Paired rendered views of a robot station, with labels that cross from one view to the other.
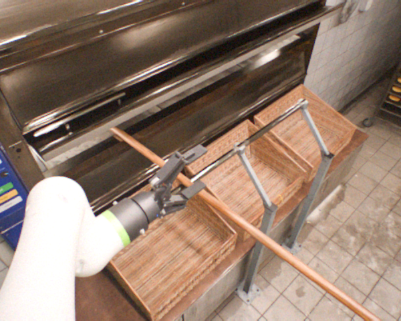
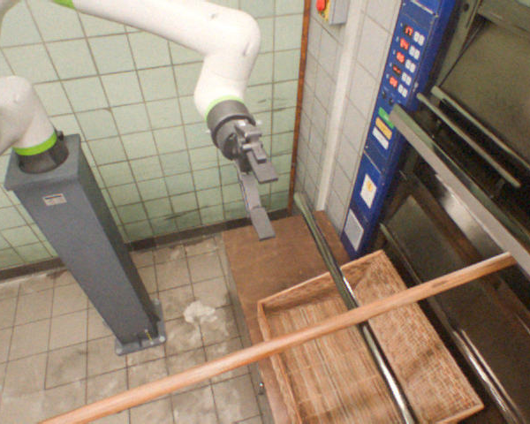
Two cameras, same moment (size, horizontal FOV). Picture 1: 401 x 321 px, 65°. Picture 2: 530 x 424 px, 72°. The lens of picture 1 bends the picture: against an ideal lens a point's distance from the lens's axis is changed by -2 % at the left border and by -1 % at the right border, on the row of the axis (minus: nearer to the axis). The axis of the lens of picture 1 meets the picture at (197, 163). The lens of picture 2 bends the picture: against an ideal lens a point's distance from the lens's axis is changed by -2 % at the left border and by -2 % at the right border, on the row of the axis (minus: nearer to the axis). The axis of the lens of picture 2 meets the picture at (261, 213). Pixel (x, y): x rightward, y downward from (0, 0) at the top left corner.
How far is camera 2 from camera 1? 85 cm
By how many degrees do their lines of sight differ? 70
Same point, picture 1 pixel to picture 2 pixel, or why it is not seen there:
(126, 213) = (223, 108)
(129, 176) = (446, 300)
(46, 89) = (496, 82)
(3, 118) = (447, 64)
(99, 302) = (306, 276)
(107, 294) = not seen: hidden behind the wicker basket
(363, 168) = not seen: outside the picture
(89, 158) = (450, 215)
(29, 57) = (522, 22)
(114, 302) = not seen: hidden behind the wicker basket
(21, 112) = (457, 75)
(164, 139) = (529, 372)
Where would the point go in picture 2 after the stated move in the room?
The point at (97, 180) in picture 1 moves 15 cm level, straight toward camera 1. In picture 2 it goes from (432, 247) to (382, 246)
